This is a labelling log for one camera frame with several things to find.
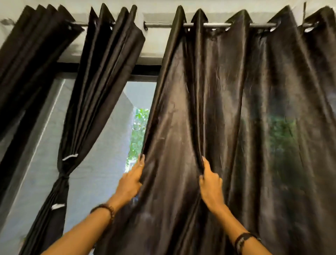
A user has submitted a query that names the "person's right hand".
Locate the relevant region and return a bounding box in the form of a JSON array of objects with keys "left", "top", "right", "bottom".
[{"left": 198, "top": 156, "right": 224, "bottom": 212}]

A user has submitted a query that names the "person's left hand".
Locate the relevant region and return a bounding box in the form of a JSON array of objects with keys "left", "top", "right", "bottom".
[{"left": 113, "top": 154, "right": 145, "bottom": 206}]

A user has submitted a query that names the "wide dark satin curtain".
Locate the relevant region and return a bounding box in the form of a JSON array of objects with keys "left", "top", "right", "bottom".
[{"left": 94, "top": 5, "right": 336, "bottom": 255}]

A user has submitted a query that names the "person's left forearm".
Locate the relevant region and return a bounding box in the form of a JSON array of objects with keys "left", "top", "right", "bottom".
[{"left": 41, "top": 196, "right": 126, "bottom": 255}]

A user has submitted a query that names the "person's right forearm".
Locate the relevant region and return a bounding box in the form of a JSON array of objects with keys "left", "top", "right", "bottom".
[{"left": 211, "top": 204, "right": 273, "bottom": 255}]

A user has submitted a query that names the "green tree foliage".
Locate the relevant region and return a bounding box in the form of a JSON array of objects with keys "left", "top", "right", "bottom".
[{"left": 125, "top": 107, "right": 150, "bottom": 172}]

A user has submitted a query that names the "black wristband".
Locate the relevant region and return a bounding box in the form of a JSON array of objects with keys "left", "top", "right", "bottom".
[{"left": 234, "top": 232, "right": 262, "bottom": 255}]

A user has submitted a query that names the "tied dark satin curtain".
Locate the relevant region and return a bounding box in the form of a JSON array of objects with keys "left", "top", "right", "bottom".
[{"left": 19, "top": 3, "right": 146, "bottom": 255}]

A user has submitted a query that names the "metal curtain rod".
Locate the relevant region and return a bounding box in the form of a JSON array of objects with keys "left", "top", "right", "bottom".
[{"left": 68, "top": 21, "right": 320, "bottom": 30}]

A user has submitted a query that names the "bunched dark satin curtain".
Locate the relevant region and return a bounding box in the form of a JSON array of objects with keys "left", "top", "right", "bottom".
[{"left": 0, "top": 4, "right": 85, "bottom": 208}]

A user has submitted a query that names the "dark beaded bracelet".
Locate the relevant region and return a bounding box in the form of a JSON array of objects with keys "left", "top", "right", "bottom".
[{"left": 90, "top": 204, "right": 116, "bottom": 224}]

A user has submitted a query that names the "dark window frame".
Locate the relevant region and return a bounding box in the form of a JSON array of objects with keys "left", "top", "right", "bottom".
[{"left": 0, "top": 62, "right": 162, "bottom": 232}]

